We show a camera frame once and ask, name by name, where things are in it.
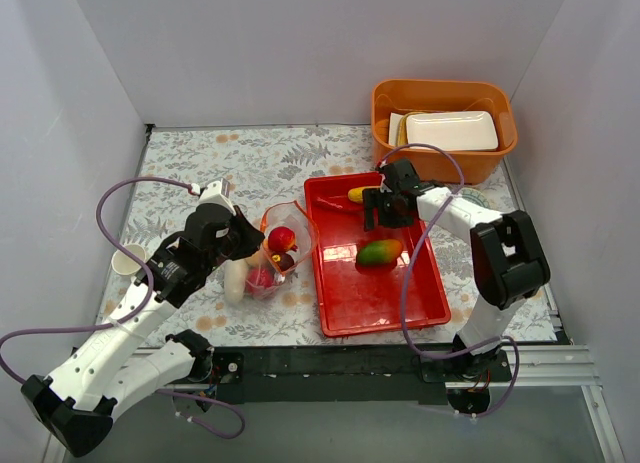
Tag yellow corn toy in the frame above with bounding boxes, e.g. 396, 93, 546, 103
347, 187, 366, 204

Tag red pomegranate toy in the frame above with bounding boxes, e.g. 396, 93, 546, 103
267, 226, 298, 253

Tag red apple toy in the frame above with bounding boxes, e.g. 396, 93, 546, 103
245, 267, 275, 298

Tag clear zip top bag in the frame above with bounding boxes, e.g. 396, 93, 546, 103
245, 201, 319, 299

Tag dark purple fruit toy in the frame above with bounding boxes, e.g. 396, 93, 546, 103
274, 252, 295, 273

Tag green orange mango toy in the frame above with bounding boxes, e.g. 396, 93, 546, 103
356, 239, 404, 267

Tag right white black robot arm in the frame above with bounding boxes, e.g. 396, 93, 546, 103
363, 159, 551, 381

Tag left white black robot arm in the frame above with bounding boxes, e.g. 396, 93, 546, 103
21, 203, 264, 457

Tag red chili pepper toy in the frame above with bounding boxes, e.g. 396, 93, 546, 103
314, 196, 363, 214

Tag red plastic tray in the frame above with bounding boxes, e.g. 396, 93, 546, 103
304, 172, 425, 337

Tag yellow plates in bin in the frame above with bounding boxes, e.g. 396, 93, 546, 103
388, 112, 413, 147

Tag small patterned bowl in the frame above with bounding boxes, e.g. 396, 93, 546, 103
458, 187, 491, 209

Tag white rectangular plate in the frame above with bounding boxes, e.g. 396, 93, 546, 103
404, 111, 499, 151

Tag white cup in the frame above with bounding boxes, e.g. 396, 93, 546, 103
111, 243, 146, 276

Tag orange plastic bin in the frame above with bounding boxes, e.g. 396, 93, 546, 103
371, 79, 518, 185

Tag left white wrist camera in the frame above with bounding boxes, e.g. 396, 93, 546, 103
189, 178, 231, 205

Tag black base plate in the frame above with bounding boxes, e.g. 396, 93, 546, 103
154, 346, 519, 414

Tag aluminium frame rail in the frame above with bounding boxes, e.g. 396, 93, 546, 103
103, 344, 598, 392

